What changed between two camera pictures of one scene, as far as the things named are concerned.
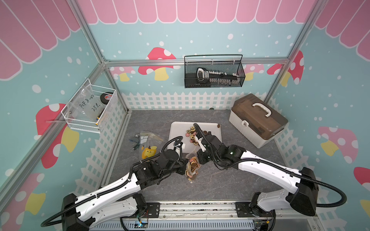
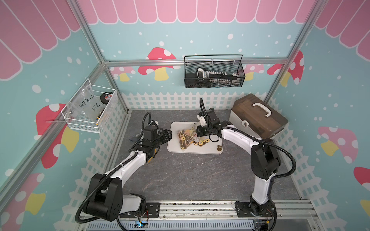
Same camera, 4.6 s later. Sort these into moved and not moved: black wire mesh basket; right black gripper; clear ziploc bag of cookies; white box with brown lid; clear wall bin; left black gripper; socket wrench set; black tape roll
Moved: clear ziploc bag of cookies; left black gripper; right black gripper
Not moved: white box with brown lid; socket wrench set; black tape roll; clear wall bin; black wire mesh basket
